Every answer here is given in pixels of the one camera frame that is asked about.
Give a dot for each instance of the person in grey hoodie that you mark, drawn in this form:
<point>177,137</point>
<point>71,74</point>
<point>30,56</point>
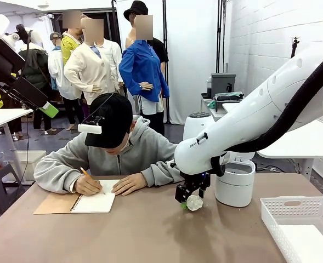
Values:
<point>139,148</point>

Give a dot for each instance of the person's left forearm grey sleeve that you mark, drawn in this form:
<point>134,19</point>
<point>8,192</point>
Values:
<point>164,174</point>

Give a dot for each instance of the spiral notebook with brown cover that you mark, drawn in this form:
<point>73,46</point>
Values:
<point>95,204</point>

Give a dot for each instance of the yellow pencil with eraser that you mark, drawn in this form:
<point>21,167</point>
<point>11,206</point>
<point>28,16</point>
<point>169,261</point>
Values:
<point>87,175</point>

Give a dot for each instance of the bare tan mannequin torso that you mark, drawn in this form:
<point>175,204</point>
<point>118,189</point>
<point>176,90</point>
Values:
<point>130,35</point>

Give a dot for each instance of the mannequin in white shirt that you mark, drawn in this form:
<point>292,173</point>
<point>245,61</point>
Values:
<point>58,74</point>

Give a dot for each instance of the white table with white legs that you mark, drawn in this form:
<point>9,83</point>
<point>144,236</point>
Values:
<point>2,116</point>

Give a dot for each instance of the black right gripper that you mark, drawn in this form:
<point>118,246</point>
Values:
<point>195,180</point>

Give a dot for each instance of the black bucket hat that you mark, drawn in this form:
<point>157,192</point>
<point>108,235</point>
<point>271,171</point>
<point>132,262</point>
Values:
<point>136,9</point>

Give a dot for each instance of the black camera stand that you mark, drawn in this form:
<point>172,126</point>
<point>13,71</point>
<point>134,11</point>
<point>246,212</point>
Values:
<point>295,46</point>

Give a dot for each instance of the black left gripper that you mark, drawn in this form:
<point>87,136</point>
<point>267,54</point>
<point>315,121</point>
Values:
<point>7,60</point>

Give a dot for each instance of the mannequin in dark green coat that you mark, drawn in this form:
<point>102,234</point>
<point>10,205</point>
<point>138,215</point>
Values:
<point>36,71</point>

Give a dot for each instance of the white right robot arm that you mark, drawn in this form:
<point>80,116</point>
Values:
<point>246,115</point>

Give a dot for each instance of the mannequin in yellow shirt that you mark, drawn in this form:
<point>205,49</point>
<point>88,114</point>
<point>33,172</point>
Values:
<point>68,46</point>

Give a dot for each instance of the white head-mounted camera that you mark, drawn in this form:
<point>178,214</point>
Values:
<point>90,128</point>

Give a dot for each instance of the mannequin in blue shirt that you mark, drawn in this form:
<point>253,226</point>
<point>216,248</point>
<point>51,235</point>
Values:
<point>142,68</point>

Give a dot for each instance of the grey plastic box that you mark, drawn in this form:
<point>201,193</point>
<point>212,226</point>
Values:
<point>223,83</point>

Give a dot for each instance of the white photo backdrop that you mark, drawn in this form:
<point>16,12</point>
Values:
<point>188,54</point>

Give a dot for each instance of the white paper ball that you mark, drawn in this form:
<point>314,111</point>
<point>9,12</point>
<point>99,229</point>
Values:
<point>195,204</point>

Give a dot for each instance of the white perforated plastic basket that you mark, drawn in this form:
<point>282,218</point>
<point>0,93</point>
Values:
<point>271,216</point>

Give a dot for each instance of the white storage bin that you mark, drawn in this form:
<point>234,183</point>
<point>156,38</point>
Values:
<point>29,164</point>

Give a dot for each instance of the mannequin in cream jacket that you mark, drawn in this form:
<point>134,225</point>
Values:
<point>92,68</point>

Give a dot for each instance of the person's left hand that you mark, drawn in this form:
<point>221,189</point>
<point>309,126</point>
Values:
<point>131,183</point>

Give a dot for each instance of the white lidded trash bin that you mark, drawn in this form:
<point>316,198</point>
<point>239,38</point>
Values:
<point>235,189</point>

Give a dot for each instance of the person's right hand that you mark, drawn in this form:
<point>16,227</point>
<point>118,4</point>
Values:
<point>87,187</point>

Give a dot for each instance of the black baseball cap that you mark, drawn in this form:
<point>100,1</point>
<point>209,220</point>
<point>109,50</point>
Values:
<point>112,117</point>

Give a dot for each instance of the person's right forearm grey sleeve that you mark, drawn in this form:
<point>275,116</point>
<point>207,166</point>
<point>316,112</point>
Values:
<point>51,175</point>

